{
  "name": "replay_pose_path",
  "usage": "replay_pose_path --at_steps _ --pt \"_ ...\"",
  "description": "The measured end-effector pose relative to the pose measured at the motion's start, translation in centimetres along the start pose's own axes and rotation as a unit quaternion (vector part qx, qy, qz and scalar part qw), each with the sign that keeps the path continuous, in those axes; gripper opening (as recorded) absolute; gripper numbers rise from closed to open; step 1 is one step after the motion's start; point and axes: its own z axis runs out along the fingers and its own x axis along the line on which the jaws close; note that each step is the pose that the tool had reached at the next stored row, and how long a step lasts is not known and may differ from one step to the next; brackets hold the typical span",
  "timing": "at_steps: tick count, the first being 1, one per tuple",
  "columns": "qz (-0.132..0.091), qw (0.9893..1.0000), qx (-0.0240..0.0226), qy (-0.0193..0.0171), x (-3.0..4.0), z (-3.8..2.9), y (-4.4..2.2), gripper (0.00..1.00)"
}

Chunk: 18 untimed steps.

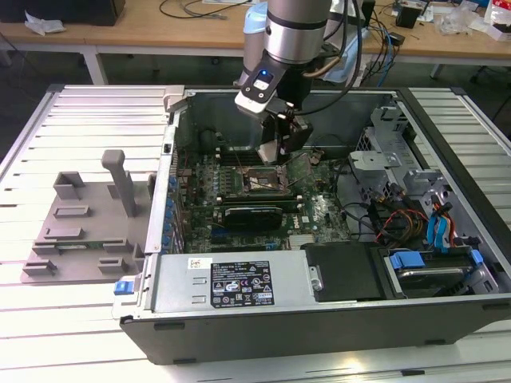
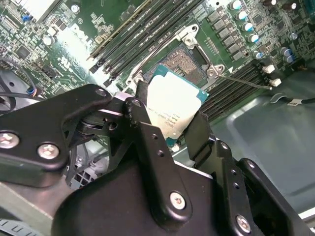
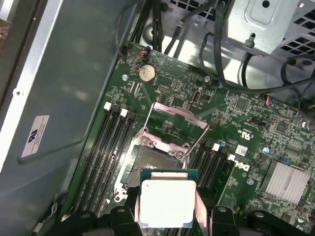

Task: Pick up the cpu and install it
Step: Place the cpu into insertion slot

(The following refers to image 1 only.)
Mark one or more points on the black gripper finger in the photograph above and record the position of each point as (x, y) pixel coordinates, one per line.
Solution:
(271, 129)

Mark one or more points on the green RAM stick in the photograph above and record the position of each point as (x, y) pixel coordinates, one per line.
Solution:
(93, 243)

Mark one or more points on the silver CPU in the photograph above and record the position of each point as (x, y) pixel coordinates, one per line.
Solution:
(268, 153)

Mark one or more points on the clear plastic bags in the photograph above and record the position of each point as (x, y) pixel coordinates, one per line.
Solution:
(455, 20)

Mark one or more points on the white labelled box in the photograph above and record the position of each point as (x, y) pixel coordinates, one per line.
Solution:
(361, 73)

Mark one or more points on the silver power supply unit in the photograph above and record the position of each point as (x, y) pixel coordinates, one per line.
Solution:
(175, 279)

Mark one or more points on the black power adapter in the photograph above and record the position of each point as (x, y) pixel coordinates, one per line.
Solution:
(397, 39)

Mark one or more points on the blue case latch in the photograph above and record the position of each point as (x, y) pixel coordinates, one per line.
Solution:
(123, 288)

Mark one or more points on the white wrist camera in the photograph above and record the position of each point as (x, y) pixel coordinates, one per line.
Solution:
(255, 104)

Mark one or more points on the red white bag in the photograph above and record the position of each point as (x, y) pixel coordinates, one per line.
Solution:
(499, 12)

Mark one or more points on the small black container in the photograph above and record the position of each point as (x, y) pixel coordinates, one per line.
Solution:
(407, 16)

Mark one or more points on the grey parts rack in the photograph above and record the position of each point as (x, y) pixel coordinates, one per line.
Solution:
(108, 223)

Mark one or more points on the thin metal locking lever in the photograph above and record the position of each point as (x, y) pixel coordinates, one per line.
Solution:
(238, 158)

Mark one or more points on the green motherboard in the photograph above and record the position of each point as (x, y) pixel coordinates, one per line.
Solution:
(319, 207)

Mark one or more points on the black graphics card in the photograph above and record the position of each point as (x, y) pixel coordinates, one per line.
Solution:
(251, 218)

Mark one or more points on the wooden desk white frame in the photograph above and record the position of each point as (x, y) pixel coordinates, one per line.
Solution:
(139, 34)

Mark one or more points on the black open PC case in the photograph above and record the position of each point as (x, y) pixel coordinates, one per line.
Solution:
(279, 339)

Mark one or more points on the silver metal drive cage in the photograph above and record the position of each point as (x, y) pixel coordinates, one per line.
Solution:
(373, 161)

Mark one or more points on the black RAM slot row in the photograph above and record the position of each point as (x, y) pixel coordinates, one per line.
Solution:
(255, 199)
(247, 157)

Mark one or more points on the white crumpled plastic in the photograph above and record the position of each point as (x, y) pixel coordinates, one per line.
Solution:
(44, 24)

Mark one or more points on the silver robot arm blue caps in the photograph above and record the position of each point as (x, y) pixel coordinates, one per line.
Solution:
(297, 36)

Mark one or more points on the large black box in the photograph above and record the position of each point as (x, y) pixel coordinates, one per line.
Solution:
(60, 10)

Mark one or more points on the black cylindrical component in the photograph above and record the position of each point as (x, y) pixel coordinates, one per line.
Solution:
(207, 139)

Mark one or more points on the hard disk in blue carrier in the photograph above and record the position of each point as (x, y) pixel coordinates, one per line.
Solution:
(433, 276)

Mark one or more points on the black plastic drive cover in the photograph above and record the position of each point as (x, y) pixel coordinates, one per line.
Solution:
(343, 271)

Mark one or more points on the CPU socket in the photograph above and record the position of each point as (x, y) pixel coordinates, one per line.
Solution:
(259, 177)

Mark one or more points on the silver chipset heat sink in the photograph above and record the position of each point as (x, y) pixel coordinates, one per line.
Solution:
(302, 242)

